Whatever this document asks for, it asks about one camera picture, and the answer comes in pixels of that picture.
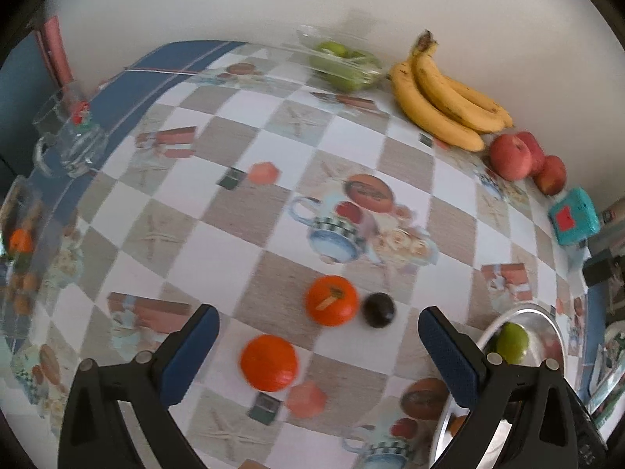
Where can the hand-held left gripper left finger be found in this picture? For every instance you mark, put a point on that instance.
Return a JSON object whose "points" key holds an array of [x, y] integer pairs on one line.
{"points": [[193, 351]]}

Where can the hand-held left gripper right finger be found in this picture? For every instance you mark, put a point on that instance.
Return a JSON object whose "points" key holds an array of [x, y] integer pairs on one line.
{"points": [[449, 356]]}

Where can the green apple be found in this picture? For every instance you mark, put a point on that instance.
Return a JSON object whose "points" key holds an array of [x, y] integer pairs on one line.
{"points": [[510, 343]]}

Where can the dark plum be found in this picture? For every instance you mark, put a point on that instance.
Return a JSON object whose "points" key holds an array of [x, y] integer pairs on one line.
{"points": [[378, 310]]}

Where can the round steel plate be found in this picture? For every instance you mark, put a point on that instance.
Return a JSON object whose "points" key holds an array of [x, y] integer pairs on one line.
{"points": [[542, 332]]}

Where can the orange with pale sticker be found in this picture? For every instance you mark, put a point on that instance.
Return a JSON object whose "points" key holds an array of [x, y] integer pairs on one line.
{"points": [[332, 303]]}

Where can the white plastic packet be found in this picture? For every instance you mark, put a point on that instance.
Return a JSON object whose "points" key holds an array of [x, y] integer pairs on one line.
{"points": [[608, 376]]}

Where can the checkered printed tablecloth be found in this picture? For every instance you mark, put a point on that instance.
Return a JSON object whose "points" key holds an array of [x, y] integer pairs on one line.
{"points": [[219, 264]]}

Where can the teal box with red label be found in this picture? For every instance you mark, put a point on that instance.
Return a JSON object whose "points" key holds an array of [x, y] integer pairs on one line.
{"points": [[575, 217]]}

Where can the clear plastic box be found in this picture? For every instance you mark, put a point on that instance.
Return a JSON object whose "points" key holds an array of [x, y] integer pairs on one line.
{"points": [[19, 278]]}

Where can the small tangerine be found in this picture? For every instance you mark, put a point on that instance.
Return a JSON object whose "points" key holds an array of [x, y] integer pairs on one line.
{"points": [[20, 241]]}

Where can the red apple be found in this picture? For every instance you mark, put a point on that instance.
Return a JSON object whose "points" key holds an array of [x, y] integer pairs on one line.
{"points": [[551, 176], [510, 159], [536, 149]]}

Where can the glass mug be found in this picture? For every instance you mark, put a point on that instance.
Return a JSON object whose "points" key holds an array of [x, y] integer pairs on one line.
{"points": [[73, 141]]}

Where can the yellow banana bunch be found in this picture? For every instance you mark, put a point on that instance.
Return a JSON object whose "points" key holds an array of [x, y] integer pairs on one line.
{"points": [[439, 102]]}

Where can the green lime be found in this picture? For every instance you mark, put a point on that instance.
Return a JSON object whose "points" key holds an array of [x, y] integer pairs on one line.
{"points": [[349, 78], [332, 49]]}

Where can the clear plastic clamshell container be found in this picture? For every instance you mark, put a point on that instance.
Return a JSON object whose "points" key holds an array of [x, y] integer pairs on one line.
{"points": [[342, 63]]}

